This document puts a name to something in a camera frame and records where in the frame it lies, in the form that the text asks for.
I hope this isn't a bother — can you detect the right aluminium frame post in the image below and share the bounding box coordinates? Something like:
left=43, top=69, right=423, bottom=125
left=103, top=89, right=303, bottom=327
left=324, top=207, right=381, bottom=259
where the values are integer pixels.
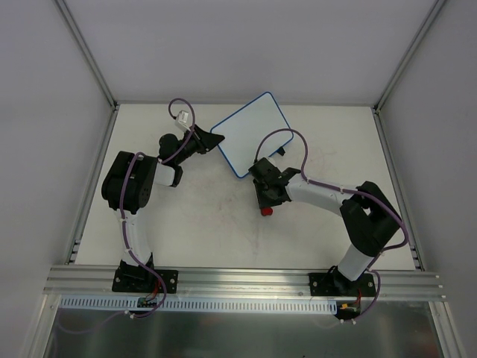
left=373, top=0, right=448, bottom=113

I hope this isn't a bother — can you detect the aluminium frame post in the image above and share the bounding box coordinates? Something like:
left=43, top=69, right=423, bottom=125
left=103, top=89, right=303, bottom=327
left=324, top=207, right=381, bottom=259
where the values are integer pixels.
left=373, top=0, right=448, bottom=113
left=53, top=0, right=117, bottom=109

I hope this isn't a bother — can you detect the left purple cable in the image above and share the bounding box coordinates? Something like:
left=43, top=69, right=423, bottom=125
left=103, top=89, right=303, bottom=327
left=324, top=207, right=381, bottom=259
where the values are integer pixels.
left=119, top=98, right=197, bottom=320

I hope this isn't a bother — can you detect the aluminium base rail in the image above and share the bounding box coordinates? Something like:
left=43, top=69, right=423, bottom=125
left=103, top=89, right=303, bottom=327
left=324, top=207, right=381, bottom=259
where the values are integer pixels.
left=42, top=265, right=447, bottom=301

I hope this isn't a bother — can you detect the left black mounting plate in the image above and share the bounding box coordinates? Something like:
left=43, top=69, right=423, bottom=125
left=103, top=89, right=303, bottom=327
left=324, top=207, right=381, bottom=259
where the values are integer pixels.
left=112, top=268, right=178, bottom=295

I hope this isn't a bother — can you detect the blue framed whiteboard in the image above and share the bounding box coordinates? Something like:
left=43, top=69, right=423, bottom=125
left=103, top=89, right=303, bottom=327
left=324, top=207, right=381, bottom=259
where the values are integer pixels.
left=210, top=92, right=294, bottom=178

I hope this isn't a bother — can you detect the red bone-shaped eraser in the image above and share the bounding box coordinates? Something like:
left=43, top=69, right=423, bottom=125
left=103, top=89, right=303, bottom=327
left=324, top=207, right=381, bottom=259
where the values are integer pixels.
left=260, top=207, right=273, bottom=216

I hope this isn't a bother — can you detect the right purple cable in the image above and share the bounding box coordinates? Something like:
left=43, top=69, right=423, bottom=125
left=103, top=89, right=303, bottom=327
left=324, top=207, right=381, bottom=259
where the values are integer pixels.
left=253, top=128, right=410, bottom=325

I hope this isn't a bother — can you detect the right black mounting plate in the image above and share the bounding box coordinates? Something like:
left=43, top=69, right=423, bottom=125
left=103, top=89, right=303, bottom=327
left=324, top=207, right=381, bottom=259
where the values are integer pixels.
left=308, top=271, right=376, bottom=298

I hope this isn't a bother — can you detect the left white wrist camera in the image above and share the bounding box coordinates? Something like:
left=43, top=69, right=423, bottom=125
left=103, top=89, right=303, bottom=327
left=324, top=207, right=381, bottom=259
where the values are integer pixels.
left=175, top=110, right=189, bottom=133

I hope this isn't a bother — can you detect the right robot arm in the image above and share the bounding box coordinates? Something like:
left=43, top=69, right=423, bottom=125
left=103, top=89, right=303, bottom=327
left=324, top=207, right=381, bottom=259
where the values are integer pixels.
left=249, top=158, right=402, bottom=297

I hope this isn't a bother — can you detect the purple cable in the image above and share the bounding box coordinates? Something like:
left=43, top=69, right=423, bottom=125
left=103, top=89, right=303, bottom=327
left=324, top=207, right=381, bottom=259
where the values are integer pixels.
left=119, top=98, right=197, bottom=320
left=253, top=128, right=410, bottom=325

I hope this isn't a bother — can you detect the left aluminium frame post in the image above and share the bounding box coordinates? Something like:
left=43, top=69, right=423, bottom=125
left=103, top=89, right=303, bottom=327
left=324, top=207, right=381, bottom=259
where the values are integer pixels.
left=53, top=0, right=117, bottom=109

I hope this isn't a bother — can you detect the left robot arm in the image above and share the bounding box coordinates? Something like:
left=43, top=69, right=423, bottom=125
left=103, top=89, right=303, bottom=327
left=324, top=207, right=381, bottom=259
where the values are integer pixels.
left=101, top=126, right=225, bottom=294

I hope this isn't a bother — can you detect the white slotted cable duct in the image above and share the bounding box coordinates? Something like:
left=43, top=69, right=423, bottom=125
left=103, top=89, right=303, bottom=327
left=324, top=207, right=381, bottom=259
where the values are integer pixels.
left=59, top=295, right=338, bottom=315

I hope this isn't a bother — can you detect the black mounting plate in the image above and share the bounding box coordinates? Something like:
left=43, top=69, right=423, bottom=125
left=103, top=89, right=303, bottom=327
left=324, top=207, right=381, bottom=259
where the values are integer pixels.
left=112, top=268, right=178, bottom=295
left=308, top=271, right=376, bottom=298

